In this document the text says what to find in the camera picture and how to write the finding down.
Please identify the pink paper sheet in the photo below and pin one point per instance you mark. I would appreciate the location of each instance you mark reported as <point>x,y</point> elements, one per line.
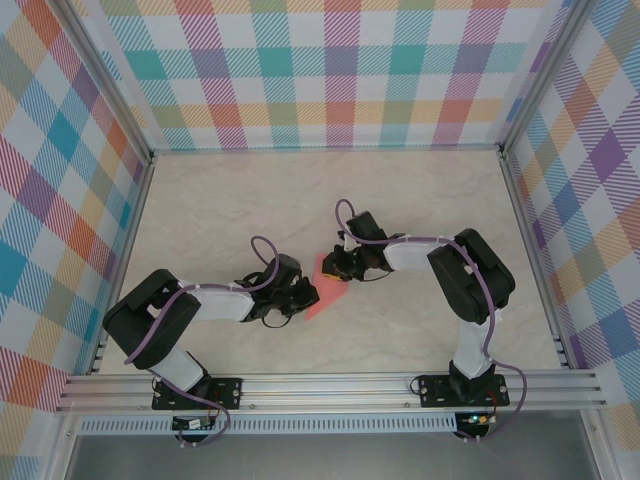
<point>327,295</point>

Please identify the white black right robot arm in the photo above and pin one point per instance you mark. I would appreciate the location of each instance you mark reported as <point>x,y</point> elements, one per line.
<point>410,255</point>

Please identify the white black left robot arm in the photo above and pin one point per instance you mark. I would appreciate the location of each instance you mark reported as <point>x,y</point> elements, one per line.
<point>225,302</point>

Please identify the grey metal panel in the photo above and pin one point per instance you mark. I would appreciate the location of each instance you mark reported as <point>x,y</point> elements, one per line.
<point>325,457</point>

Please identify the small circuit board green light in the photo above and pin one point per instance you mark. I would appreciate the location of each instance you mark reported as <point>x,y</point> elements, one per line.
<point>477,420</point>

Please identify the wide aluminium mounting rail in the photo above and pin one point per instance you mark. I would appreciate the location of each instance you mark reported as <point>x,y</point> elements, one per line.
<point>325,392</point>

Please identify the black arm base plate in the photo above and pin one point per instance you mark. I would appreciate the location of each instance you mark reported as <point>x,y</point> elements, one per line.
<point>430,392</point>
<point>230,392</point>

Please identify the thin aluminium wall bar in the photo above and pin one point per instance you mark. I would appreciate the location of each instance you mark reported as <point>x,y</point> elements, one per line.
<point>325,148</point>

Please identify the aluminium side rail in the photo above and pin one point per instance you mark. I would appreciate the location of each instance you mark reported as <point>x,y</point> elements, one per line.
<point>126,250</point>
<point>534,250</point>

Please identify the aluminium frame post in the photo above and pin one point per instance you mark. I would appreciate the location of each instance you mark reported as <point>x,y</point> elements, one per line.
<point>542,75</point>
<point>107,80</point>

